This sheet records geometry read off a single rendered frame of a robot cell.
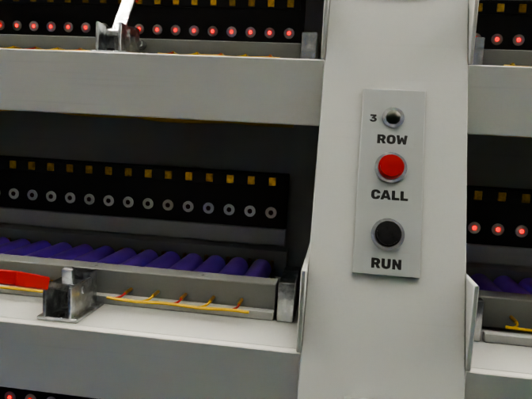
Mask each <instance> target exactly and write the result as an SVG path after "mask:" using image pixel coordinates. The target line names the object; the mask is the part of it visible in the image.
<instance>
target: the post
mask: <svg viewBox="0 0 532 399"><path fill-rule="evenodd" d="M468 39H469V0H330V1H329V19H328V30H327V40H326V49H325V69H324V78H323V88H322V98H321V117H320V127H319V136H318V147H317V165H316V175H315V185H314V195H313V214H312V224H311V234H310V252H309V263H308V272H307V282H306V301H305V311H304V321H303V330H302V350H301V359H300V369H299V380H298V398H297V399H344V397H358V398H365V399H465V364H466V202H467V120H468ZM363 89H395V90H414V91H425V92H426V94H425V120H424V171H423V198H422V223H421V250H420V278H419V279H414V278H405V277H396V276H387V275H369V274H359V273H352V263H353V249H354V236H355V212H356V198H357V185H358V172H359V147H360V134H361V121H362V107H363Z"/></svg>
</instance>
